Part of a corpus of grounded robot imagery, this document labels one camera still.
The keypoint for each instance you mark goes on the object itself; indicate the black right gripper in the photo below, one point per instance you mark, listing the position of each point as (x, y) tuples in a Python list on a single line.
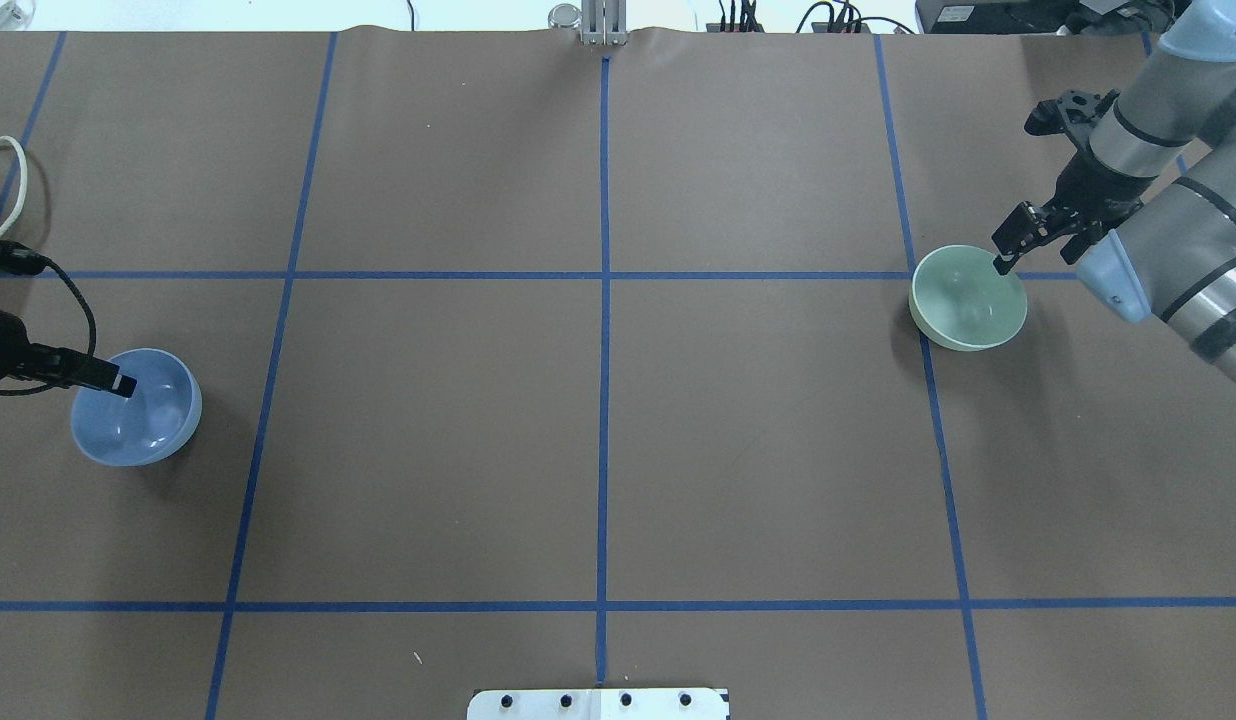
[(1094, 187)]

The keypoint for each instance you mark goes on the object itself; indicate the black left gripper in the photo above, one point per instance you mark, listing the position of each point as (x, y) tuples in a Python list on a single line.
[(0, 345)]

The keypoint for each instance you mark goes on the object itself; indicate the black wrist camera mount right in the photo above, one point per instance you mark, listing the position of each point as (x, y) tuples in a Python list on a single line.
[(1074, 114)]

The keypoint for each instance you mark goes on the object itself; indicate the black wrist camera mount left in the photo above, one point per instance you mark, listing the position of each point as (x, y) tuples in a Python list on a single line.
[(17, 259)]

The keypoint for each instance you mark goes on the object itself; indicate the green bowl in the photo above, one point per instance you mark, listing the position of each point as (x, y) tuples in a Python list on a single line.
[(959, 300)]

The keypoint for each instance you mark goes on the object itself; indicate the aluminium frame post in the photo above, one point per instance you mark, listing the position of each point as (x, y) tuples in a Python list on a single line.
[(604, 22)]

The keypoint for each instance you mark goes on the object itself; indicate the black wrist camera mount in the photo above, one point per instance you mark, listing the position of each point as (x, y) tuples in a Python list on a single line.
[(1074, 114), (17, 259)]

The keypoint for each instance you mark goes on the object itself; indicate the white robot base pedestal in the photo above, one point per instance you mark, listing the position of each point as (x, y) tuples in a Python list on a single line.
[(601, 703)]

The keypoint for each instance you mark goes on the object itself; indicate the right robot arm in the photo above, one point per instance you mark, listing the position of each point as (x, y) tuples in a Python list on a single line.
[(1146, 206)]

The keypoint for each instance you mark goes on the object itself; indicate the blue bowl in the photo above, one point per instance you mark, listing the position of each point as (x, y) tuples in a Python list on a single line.
[(156, 421)]

